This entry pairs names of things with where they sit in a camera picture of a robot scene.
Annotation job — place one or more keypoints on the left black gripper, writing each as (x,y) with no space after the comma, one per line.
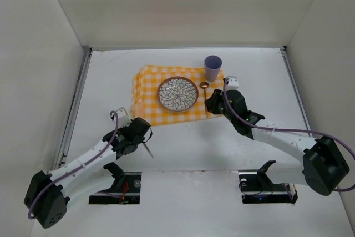
(139,141)

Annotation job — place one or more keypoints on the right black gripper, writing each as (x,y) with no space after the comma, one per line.
(214,102)

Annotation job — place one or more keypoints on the copper coloured spoon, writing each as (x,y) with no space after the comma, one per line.
(204,86)

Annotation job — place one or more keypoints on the silver metal fork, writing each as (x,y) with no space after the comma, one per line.
(148,150)

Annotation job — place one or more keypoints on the yellow white checkered napkin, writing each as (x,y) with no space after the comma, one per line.
(144,97)

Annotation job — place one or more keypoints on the floral patterned ceramic plate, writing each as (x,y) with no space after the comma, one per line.
(177,94)

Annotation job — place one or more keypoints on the lilac plastic cup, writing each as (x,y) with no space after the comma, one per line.
(212,66)

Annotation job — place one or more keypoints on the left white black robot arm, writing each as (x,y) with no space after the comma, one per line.
(48,194)

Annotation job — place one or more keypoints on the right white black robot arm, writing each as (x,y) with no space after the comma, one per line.
(323,166)

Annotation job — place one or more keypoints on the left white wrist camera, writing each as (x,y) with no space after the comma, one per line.
(123,117)

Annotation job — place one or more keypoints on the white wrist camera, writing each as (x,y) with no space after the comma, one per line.
(123,117)
(231,83)

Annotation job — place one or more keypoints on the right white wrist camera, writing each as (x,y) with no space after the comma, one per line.
(231,83)

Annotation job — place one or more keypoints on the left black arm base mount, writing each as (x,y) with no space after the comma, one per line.
(124,189)

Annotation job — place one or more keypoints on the left aluminium table rail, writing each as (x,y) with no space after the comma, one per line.
(66,136)

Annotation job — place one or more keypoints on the aluminium table rail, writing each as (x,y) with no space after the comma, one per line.
(294,86)
(66,136)

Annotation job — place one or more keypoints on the right aluminium table rail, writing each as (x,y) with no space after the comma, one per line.
(294,86)

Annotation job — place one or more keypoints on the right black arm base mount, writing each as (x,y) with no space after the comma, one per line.
(256,188)

